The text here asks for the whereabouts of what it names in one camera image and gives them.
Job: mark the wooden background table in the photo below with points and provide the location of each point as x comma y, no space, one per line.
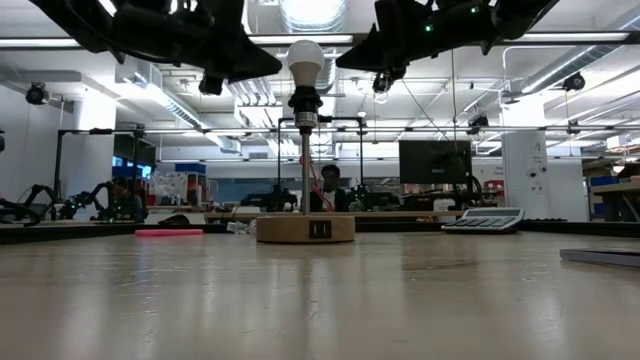
615,189

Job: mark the person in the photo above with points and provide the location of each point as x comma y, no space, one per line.
330,192
125,202

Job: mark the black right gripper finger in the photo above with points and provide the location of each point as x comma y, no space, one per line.
375,62
375,47

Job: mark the pink marker pen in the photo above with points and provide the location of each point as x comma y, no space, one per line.
170,232

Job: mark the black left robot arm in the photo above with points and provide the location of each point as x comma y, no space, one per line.
75,25

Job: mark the blue storage bins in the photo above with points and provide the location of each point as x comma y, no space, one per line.
602,180

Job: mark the clear plastic wrapper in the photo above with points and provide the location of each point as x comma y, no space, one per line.
242,227

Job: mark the black background robot arm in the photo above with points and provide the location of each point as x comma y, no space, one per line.
100,187
370,197
10,204
37,187
272,197

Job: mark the wooden base lamp with socket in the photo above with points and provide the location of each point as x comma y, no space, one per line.
300,229

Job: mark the Arcadia picture book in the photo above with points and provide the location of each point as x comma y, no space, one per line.
605,257

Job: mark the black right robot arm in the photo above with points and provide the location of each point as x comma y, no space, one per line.
525,15

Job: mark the black monitor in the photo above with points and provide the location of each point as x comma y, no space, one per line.
435,162

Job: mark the grey desk calculator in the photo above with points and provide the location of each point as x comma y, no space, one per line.
485,220

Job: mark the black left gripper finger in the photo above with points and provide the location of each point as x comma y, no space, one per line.
250,72
245,50

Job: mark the white lightbulb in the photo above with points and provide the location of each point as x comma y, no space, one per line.
305,57

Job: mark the black background rig frame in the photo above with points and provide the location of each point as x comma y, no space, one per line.
100,131
340,119

